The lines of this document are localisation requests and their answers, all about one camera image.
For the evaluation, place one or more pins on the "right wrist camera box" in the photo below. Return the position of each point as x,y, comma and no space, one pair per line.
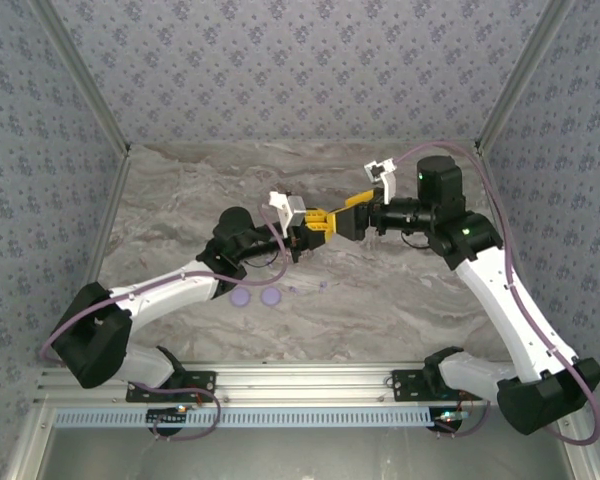
389,187

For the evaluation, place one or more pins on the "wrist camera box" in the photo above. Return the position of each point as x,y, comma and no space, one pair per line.
295,207
389,187

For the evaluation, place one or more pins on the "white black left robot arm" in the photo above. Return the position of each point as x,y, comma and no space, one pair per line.
180,300

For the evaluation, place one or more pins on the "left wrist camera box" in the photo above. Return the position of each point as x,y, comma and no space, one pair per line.
295,207

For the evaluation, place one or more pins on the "aluminium vertical frame post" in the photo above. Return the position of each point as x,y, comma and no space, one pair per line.
524,75
83,75

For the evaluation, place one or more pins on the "aluminium table side rail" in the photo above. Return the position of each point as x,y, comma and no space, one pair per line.
498,190
110,215

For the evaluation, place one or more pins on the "small black controller board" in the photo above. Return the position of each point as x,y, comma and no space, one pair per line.
447,420
166,416

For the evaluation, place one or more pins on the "aluminium lower frame beam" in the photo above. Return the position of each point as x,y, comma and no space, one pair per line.
582,460
27,445

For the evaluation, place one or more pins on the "grey metal lower shelf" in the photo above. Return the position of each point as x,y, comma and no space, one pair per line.
300,455

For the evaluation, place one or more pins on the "purple earbud charging case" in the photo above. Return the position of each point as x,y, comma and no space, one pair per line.
271,296
240,297

